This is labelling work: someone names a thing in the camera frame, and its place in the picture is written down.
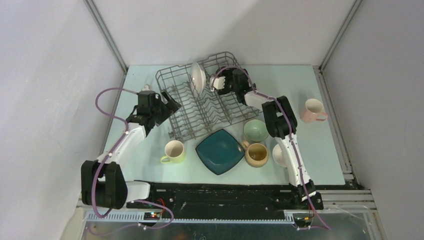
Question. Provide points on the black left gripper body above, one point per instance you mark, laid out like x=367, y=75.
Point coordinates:
x=155, y=111

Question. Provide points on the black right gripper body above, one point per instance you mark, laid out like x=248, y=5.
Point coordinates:
x=230, y=86

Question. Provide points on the white ruffled plate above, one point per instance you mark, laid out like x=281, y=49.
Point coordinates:
x=197, y=79

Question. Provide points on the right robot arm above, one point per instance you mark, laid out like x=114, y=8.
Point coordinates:
x=280, y=123

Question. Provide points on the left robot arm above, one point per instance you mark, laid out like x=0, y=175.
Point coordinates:
x=102, y=180

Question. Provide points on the yellow-green mug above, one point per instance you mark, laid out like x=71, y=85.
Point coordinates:
x=174, y=152

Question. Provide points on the green ceramic bowl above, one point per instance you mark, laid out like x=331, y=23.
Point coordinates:
x=255, y=130

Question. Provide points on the teal square plate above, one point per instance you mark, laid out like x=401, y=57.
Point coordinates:
x=220, y=152

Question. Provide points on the tan ceramic mug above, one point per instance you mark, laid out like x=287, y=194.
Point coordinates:
x=256, y=154

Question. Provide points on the pink mug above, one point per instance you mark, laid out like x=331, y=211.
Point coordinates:
x=313, y=111

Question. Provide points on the white ceramic bowl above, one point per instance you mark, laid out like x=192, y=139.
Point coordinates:
x=278, y=156

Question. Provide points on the left circuit board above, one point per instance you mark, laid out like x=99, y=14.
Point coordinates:
x=152, y=216

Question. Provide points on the circuit board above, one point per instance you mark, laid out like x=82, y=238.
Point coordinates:
x=152, y=216
x=303, y=223

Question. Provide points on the right circuit board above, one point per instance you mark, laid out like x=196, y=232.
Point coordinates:
x=303, y=223

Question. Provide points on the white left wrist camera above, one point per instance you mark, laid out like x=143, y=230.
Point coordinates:
x=146, y=87

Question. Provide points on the grey wire dish rack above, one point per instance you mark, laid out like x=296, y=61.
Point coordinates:
x=202, y=114

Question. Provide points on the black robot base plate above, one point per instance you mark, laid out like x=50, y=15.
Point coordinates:
x=225, y=201

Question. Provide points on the grey slotted cable duct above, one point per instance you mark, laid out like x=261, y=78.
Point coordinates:
x=140, y=217

